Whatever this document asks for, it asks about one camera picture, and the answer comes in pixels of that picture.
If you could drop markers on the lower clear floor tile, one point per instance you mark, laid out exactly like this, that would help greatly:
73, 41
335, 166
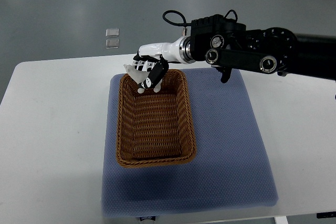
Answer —
112, 43

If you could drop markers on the black table control panel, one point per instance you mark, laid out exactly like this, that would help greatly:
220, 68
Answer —
322, 215

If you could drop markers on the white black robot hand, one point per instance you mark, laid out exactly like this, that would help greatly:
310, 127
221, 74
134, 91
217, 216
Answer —
164, 52

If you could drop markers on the white bear figurine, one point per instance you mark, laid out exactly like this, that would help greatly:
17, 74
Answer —
138, 76

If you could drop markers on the brown wicker basket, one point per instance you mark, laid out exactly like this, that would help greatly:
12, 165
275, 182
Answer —
155, 129

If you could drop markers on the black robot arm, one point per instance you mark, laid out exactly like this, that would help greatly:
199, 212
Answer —
225, 44

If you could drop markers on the blue textured mat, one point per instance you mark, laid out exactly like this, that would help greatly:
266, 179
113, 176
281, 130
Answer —
231, 168

